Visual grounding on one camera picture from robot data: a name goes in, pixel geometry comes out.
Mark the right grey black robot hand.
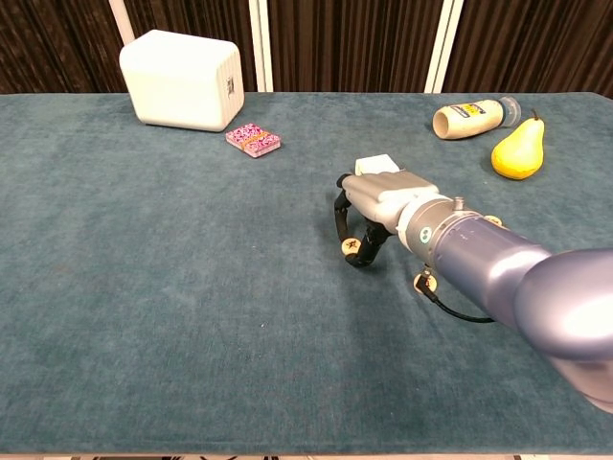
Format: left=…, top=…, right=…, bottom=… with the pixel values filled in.
left=332, top=169, right=440, bottom=268

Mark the white power adapter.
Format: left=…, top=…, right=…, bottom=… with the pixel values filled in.
left=354, top=153, right=401, bottom=176

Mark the cream mayonnaise squeeze bottle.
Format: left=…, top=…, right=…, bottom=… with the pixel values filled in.
left=432, top=95, right=522, bottom=141

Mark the pink patterned card deck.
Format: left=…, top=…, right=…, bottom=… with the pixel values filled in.
left=224, top=122, right=283, bottom=160

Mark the yellow pear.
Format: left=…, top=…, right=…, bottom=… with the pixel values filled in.
left=490, top=107, right=546, bottom=182

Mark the teal velvet tablecloth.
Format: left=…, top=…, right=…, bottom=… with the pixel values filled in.
left=0, top=91, right=613, bottom=456

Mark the large white plastic box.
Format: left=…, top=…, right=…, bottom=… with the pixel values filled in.
left=118, top=28, right=245, bottom=133

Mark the white partition post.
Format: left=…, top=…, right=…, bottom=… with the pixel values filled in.
left=423, top=0, right=465, bottom=94
left=107, top=0, right=136, bottom=45
left=247, top=0, right=275, bottom=93

